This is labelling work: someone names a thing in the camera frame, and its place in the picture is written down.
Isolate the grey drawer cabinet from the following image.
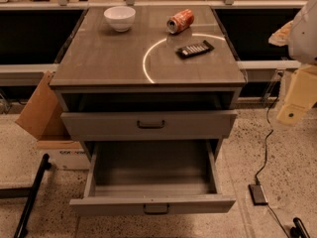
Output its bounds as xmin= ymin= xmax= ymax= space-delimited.
xmin=50 ymin=6 xmax=246 ymax=152

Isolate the grey top drawer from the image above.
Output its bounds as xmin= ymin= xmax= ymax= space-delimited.
xmin=61 ymin=110 xmax=237 ymax=141

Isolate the black snack bar packet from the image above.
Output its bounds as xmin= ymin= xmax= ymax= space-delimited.
xmin=175 ymin=40 xmax=214 ymax=59

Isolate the brown cardboard box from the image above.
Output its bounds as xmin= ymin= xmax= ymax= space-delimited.
xmin=16 ymin=71 xmax=90 ymax=170

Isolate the black caster foot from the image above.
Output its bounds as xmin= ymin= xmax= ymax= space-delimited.
xmin=290 ymin=217 xmax=311 ymax=238

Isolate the black metal stand leg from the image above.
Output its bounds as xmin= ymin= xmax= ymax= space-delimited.
xmin=0 ymin=154 xmax=52 ymax=238

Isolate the grey drawer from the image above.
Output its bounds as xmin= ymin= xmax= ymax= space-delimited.
xmin=70 ymin=140 xmax=235 ymax=216
xmin=61 ymin=110 xmax=237 ymax=141

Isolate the black power cable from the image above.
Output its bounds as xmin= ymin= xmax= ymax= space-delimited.
xmin=254 ymin=70 xmax=291 ymax=238

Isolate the black power adapter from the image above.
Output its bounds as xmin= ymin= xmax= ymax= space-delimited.
xmin=249 ymin=184 xmax=268 ymax=205

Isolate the orange soda can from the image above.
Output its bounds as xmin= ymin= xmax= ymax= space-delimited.
xmin=166 ymin=9 xmax=194 ymax=34

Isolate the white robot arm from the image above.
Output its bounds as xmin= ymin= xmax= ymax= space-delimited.
xmin=268 ymin=0 xmax=317 ymax=125

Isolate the white ceramic bowl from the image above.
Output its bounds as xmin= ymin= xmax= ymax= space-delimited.
xmin=104 ymin=6 xmax=136 ymax=32

